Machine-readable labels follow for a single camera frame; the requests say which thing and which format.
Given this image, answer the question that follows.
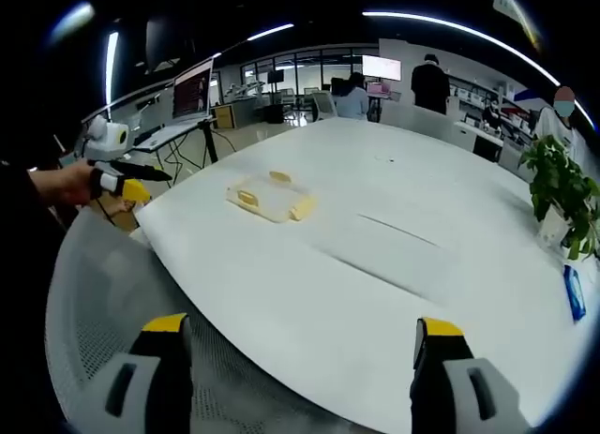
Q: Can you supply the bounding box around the wall screen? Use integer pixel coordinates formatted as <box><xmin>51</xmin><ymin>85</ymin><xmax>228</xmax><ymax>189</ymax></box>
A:
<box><xmin>361</xmin><ymin>54</ymin><xmax>403</xmax><ymax>83</ymax></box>

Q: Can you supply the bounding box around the person's left hand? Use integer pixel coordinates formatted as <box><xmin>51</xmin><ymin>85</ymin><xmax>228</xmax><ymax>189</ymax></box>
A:
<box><xmin>45</xmin><ymin>163</ymin><xmax>102</xmax><ymax>207</ymax></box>

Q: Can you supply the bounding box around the open laptop on stand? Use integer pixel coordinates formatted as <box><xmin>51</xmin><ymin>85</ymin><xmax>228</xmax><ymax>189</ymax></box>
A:
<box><xmin>132</xmin><ymin>57</ymin><xmax>216</xmax><ymax>153</ymax></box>

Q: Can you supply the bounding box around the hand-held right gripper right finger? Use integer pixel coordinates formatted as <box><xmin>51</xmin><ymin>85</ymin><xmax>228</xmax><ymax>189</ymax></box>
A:
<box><xmin>410</xmin><ymin>316</ymin><xmax>533</xmax><ymax>434</ymax></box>

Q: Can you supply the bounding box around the long ceiling light strip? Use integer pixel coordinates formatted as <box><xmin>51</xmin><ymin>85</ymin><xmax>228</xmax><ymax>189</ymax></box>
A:
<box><xmin>362</xmin><ymin>9</ymin><xmax>563</xmax><ymax>87</ymax></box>

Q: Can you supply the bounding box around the blue packet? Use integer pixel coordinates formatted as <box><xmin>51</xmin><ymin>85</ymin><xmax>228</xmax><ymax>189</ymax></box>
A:
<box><xmin>562</xmin><ymin>263</ymin><xmax>589</xmax><ymax>323</ymax></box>

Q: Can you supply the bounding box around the white cabinet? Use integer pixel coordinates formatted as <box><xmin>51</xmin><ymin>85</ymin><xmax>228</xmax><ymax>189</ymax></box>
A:
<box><xmin>451</xmin><ymin>119</ymin><xmax>506</xmax><ymax>164</ymax></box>

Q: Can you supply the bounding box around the green potted plant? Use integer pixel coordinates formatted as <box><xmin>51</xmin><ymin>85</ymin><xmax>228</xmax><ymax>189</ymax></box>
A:
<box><xmin>517</xmin><ymin>133</ymin><xmax>600</xmax><ymax>262</ymax></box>

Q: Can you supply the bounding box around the white mesh office chair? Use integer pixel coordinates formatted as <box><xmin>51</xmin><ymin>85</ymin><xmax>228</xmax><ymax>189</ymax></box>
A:
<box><xmin>44</xmin><ymin>207</ymin><xmax>360</xmax><ymax>434</ymax></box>

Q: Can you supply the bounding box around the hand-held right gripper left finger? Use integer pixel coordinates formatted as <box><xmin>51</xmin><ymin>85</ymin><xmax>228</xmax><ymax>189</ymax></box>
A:
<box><xmin>86</xmin><ymin>312</ymin><xmax>194</xmax><ymax>434</ymax></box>

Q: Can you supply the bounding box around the short ceiling light strip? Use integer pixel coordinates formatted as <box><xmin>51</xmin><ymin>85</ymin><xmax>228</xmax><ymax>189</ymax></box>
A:
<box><xmin>246</xmin><ymin>22</ymin><xmax>295</xmax><ymax>43</ymax></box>

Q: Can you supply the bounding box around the grey office chair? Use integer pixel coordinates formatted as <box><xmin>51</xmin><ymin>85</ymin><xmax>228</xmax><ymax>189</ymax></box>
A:
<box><xmin>310</xmin><ymin>90</ymin><xmax>339</xmax><ymax>122</ymax></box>

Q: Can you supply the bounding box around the clear plastic buckle box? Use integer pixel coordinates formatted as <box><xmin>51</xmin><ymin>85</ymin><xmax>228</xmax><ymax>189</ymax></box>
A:
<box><xmin>225</xmin><ymin>171</ymin><xmax>318</xmax><ymax>225</ymax></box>

